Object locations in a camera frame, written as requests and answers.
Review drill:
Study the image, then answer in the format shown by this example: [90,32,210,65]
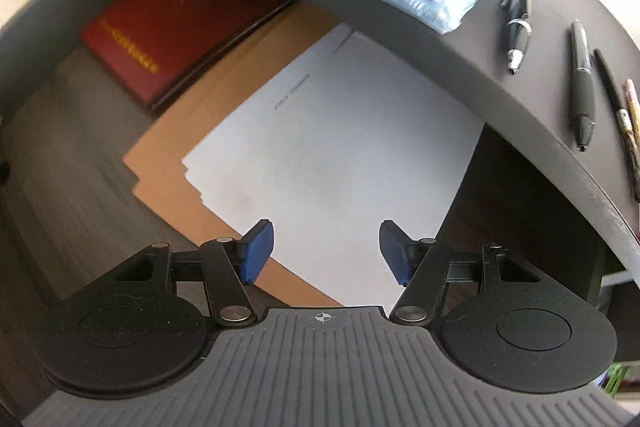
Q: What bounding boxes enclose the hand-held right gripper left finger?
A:
[113,219,275,326]

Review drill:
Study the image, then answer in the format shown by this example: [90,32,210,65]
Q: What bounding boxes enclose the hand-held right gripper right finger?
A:
[379,220,542,326]

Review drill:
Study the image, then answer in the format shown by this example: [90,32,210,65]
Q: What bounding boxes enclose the white paper sheets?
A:
[181,22,487,308]

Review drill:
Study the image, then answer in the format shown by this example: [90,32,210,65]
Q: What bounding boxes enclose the brown paper envelope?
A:
[122,3,351,308]

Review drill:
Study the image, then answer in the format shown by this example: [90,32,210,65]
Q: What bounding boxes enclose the grey desk drawer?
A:
[0,0,506,308]

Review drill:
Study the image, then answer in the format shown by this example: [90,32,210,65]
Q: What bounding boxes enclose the red hardcover book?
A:
[80,0,297,110]

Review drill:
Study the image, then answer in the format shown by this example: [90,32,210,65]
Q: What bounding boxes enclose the dark grey desk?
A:
[0,0,640,270]

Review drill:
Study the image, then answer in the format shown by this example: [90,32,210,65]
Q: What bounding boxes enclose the dark grey ballpoint pen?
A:
[569,20,597,152]

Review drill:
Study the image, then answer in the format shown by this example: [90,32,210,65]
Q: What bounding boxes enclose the black silver ballpoint pen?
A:
[501,0,534,76]

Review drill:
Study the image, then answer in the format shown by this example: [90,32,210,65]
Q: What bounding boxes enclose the thin black pen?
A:
[593,49,640,202]

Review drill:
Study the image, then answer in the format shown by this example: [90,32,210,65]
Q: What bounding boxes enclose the pink patterned pen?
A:
[623,78,640,168]

